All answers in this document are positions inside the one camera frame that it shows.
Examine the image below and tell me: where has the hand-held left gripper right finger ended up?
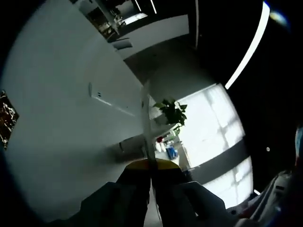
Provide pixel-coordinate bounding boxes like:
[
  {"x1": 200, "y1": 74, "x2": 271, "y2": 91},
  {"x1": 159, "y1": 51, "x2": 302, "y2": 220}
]
[{"x1": 151, "y1": 159, "x2": 229, "y2": 227}]

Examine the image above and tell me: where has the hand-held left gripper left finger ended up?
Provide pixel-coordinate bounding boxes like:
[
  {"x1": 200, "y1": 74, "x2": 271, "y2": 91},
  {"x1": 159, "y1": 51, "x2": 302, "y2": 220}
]
[{"x1": 80, "y1": 160, "x2": 152, "y2": 227}]

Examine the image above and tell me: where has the gold foil skincare packet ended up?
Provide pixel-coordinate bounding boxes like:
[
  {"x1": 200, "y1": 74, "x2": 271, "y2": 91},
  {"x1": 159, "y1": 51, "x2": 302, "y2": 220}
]
[{"x1": 0, "y1": 90, "x2": 20, "y2": 151}]

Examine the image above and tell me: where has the blue bag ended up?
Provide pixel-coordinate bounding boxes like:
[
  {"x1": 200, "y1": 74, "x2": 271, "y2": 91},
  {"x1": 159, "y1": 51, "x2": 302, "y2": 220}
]
[{"x1": 165, "y1": 144, "x2": 178, "y2": 159}]

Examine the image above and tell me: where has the green potted plant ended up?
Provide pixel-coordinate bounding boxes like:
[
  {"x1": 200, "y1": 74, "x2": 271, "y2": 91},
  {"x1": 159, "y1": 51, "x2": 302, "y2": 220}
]
[{"x1": 152, "y1": 97, "x2": 188, "y2": 134}]

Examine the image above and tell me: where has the white grey chest device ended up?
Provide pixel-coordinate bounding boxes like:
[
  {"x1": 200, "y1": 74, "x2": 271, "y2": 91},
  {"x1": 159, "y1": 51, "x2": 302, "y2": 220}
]
[{"x1": 236, "y1": 169, "x2": 303, "y2": 227}]

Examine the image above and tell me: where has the white table socket panel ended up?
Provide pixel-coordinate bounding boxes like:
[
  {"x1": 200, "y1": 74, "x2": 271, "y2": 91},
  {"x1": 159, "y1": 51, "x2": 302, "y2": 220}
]
[{"x1": 88, "y1": 82, "x2": 137, "y2": 117}]

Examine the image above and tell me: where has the person's blue face mask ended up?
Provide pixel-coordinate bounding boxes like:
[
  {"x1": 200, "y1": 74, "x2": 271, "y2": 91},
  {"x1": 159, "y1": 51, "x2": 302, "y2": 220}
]
[{"x1": 294, "y1": 126, "x2": 303, "y2": 166}]

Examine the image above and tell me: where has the white chair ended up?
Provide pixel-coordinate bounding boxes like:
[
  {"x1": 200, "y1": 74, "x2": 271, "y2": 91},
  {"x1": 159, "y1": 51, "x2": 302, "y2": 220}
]
[{"x1": 110, "y1": 37, "x2": 133, "y2": 51}]

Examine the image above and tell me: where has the long ceiling light strip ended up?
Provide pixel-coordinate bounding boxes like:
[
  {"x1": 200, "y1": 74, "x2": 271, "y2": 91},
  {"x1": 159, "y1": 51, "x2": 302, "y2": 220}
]
[{"x1": 224, "y1": 2, "x2": 271, "y2": 90}]

